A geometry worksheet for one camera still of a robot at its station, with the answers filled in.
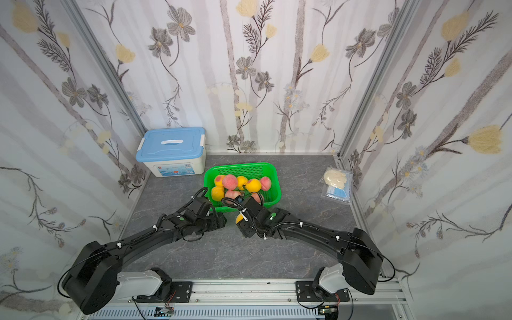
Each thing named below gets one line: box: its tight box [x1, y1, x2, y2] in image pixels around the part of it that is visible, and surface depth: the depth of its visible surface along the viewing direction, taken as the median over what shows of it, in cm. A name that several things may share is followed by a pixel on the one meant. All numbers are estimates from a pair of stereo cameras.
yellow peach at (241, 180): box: [236, 176, 248, 191], surface depth 102 cm
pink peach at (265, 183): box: [260, 176, 272, 192], surface depth 102 cm
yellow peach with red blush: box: [214, 174, 226, 187], surface depth 102 cm
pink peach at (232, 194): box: [224, 190, 242, 200], surface depth 96 cm
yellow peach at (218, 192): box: [211, 185, 225, 202], surface depth 97 cm
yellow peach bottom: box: [246, 178, 262, 193], surface depth 99 cm
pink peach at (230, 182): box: [222, 174, 238, 191], surface depth 95 cm
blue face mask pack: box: [324, 180, 352, 202], surface depth 106 cm
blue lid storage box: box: [136, 126, 206, 178], surface depth 104 cm
